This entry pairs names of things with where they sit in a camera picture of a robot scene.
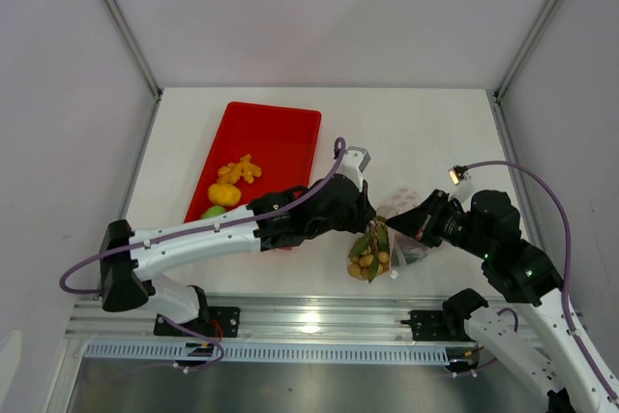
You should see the aluminium frame post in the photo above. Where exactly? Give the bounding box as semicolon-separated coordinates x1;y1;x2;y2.
493;0;564;104
100;0;162;100

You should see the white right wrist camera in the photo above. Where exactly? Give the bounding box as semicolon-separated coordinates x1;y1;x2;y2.
449;165;475;204

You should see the tan longan fruit bunch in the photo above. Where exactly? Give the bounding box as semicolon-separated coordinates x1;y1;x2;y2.
347;216;392;283

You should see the clear zip top bag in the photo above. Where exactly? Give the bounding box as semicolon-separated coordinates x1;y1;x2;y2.
346;185;431;283

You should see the orange ginger root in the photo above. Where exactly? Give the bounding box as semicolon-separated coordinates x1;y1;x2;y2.
217;154;262;185

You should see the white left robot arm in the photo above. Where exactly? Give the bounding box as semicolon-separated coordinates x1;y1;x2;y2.
100;174;376;336

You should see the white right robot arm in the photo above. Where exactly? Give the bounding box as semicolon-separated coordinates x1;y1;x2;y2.
386;190;618;412

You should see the slotted grey cable duct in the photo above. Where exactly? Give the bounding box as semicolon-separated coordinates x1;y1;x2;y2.
84;339;450;366

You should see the green custard apple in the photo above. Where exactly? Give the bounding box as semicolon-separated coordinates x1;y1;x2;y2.
200;205;226;220

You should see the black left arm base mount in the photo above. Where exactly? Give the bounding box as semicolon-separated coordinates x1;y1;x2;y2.
154;307;241;339

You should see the aluminium rail profile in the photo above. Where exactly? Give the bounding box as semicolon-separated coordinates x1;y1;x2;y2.
65;294;443;344

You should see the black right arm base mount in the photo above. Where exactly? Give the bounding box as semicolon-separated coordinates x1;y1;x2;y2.
399;310;470;342

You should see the red plastic tray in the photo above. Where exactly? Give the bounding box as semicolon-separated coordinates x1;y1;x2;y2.
185;102;322;222

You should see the yellow potato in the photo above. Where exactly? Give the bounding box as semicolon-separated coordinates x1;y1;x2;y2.
207;183;242;207

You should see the left aluminium frame post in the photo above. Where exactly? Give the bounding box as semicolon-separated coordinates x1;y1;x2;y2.
100;0;162;100

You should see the right aluminium frame post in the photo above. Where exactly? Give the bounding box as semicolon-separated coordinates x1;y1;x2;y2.
493;0;564;104

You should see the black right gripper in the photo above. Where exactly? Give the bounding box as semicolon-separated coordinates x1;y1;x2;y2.
384;189;492;258

